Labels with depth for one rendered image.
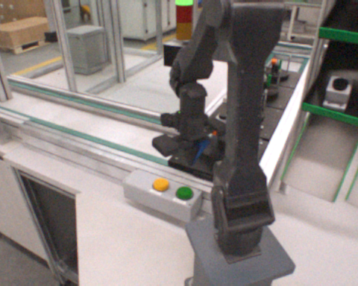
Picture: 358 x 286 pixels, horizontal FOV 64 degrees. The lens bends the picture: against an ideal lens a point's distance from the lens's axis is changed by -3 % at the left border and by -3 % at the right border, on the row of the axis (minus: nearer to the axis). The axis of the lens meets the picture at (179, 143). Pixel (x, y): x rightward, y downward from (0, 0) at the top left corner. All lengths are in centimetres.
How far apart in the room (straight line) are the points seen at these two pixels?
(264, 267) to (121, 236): 42
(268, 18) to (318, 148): 49
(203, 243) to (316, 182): 37
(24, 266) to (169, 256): 133
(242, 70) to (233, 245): 28
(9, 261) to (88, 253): 128
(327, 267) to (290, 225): 14
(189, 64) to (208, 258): 35
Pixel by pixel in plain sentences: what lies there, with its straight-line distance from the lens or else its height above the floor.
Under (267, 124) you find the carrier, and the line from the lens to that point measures 109.
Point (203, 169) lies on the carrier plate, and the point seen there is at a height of 97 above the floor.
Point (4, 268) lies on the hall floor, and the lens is 203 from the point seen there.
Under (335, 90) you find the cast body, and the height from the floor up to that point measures 125.
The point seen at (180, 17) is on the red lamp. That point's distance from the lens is 93.
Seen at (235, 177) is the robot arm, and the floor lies 121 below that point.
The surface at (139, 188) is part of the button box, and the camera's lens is 79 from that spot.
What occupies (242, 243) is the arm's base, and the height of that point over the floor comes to 110.
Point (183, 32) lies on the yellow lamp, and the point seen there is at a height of 128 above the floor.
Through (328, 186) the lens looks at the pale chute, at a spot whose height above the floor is 101.
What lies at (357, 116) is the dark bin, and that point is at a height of 120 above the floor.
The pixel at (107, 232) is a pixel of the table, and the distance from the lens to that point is 84.
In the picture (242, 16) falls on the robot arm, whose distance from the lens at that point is 37.
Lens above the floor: 148
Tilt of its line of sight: 33 degrees down
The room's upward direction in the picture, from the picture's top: straight up
